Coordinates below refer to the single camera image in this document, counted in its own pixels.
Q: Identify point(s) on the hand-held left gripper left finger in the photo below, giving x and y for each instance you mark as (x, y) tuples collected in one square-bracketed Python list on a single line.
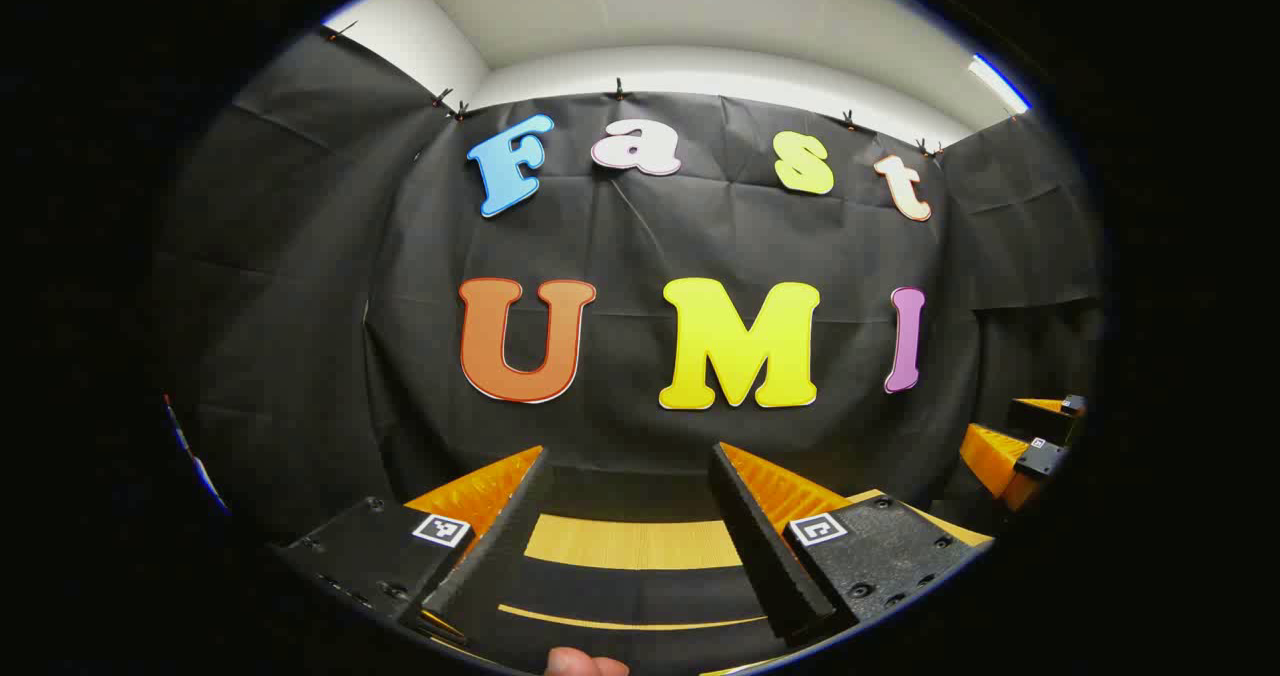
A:
[(500, 546)]

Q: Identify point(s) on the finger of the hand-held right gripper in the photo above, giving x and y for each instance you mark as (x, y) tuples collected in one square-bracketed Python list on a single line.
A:
[(1045, 418), (995, 461)]

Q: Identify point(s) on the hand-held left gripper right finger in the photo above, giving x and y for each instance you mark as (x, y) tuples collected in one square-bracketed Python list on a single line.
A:
[(765, 546)]

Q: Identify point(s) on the dark grey jeans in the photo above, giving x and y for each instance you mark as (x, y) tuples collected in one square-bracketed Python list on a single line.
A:
[(640, 591)]

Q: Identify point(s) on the black backdrop cloth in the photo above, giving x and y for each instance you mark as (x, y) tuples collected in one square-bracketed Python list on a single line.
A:
[(620, 236)]

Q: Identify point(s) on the ceiling light panel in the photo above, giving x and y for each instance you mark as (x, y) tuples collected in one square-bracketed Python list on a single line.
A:
[(998, 84)]

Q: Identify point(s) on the row of black cloth clips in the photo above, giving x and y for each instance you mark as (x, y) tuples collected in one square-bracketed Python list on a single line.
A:
[(620, 89)]

